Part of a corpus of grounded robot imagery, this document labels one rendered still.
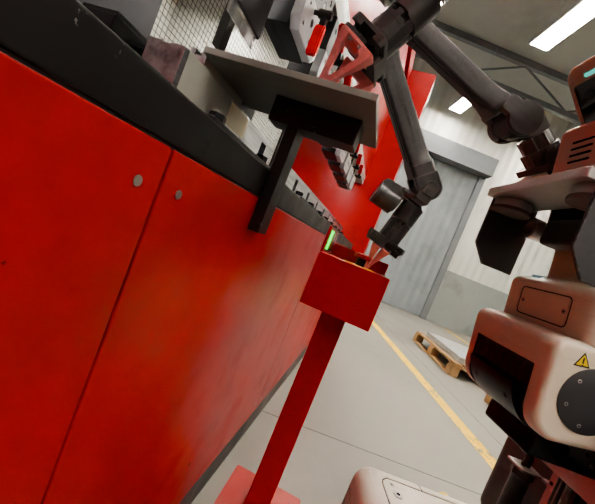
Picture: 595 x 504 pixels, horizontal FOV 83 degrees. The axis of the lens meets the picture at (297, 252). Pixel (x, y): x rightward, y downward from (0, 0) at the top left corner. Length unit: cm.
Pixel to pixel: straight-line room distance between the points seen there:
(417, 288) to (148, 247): 835
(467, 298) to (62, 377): 899
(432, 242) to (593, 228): 801
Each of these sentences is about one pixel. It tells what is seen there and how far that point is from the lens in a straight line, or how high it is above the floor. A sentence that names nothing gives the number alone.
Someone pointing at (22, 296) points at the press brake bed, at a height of 69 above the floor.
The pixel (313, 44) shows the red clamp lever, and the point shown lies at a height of 117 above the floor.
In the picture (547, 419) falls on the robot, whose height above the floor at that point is 68.
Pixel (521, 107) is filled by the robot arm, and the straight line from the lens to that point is 96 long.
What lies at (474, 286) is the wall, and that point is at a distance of 919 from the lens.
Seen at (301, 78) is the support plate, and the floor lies 99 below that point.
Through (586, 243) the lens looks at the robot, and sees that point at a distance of 63.
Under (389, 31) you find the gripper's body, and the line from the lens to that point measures 61.
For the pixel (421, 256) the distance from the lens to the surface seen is 854.
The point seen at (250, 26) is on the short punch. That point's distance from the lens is 70.
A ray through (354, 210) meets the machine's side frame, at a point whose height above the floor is 113.
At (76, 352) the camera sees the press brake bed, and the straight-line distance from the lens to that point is 36.
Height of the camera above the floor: 80
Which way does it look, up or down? 3 degrees down
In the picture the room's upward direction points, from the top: 22 degrees clockwise
